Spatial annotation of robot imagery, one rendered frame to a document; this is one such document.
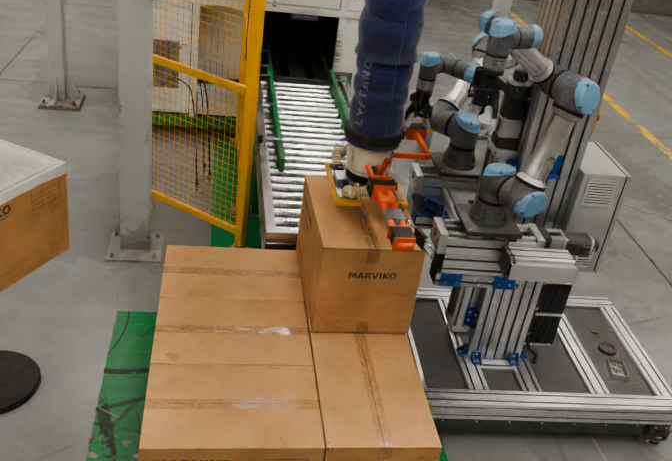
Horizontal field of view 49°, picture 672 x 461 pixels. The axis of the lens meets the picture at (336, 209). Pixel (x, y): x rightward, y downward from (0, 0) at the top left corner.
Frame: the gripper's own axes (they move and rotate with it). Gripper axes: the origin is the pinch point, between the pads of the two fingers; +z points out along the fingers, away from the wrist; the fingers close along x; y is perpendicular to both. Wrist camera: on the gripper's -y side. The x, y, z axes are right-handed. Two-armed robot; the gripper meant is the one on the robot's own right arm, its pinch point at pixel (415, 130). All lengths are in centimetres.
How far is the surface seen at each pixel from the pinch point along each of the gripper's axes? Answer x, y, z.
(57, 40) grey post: -198, -291, 66
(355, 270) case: -33, 60, 34
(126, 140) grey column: -129, -78, 48
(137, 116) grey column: -123, -78, 34
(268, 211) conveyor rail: -57, -27, 59
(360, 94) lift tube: -35, 35, -28
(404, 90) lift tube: -19, 36, -31
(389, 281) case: -18, 60, 39
